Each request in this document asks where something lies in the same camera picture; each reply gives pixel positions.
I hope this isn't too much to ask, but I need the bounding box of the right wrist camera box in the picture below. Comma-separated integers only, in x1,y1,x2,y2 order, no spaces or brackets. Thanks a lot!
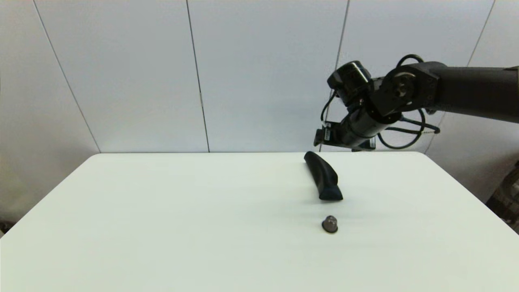
352,139,376,152

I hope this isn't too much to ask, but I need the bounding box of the grey coffee capsule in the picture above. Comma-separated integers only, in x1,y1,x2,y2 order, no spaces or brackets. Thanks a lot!
322,215,339,234

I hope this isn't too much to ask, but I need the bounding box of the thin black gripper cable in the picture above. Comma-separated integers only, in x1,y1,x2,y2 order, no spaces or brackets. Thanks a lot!
320,91,338,123

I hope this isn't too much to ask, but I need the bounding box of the black glasses case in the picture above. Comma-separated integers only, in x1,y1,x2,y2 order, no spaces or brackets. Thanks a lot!
304,151,343,201

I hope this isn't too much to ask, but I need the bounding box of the black looping arm cable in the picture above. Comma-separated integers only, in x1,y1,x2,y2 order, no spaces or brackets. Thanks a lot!
376,54,441,150

